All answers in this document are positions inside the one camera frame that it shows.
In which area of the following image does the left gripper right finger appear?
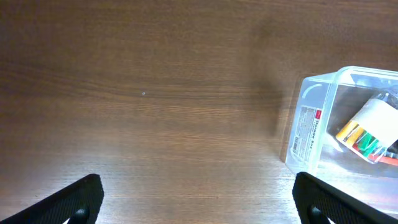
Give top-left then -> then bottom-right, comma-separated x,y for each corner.
292,172 -> 397,224

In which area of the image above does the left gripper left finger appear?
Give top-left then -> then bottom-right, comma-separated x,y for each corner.
1,174 -> 104,224

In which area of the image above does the clear plastic storage container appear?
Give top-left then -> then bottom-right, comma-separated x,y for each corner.
284,66 -> 397,215

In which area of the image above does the clear box of bits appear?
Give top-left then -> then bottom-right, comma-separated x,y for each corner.
336,91 -> 397,164

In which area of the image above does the orange socket bit holder strip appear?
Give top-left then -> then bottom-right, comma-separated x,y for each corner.
369,152 -> 397,166

